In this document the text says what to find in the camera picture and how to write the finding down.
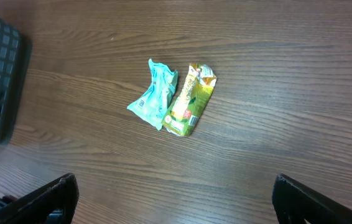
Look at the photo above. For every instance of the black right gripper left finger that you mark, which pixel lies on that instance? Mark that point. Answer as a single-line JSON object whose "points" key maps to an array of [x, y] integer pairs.
{"points": [[54, 202]]}

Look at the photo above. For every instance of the teal snack packet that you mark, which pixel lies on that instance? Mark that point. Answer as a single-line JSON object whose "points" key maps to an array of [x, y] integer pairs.
{"points": [[154, 103]]}

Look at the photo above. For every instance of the green snack packet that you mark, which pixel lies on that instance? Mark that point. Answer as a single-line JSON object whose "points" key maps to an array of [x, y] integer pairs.
{"points": [[183, 113]]}

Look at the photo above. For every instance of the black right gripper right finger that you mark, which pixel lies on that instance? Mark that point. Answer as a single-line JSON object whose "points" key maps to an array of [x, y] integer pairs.
{"points": [[294, 202]]}

